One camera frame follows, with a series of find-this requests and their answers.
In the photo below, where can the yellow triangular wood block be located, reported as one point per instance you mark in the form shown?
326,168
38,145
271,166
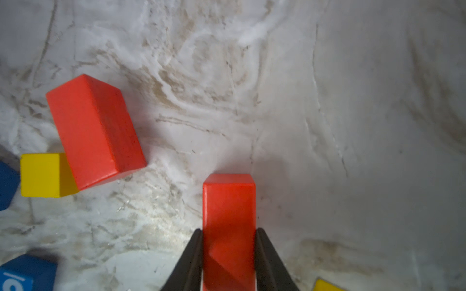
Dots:
323,285

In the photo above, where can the blue number cube nine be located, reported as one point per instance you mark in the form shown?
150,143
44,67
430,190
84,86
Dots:
28,273

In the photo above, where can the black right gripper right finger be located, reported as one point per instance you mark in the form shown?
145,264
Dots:
271,273

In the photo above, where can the yellow wood cube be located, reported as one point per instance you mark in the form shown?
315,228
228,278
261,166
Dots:
46,176

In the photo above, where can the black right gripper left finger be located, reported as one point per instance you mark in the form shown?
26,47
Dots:
187,274

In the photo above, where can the red rectangular wood block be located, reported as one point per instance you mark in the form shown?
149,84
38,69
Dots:
229,226

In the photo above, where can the blue number cube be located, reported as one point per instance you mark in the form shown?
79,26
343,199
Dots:
10,180

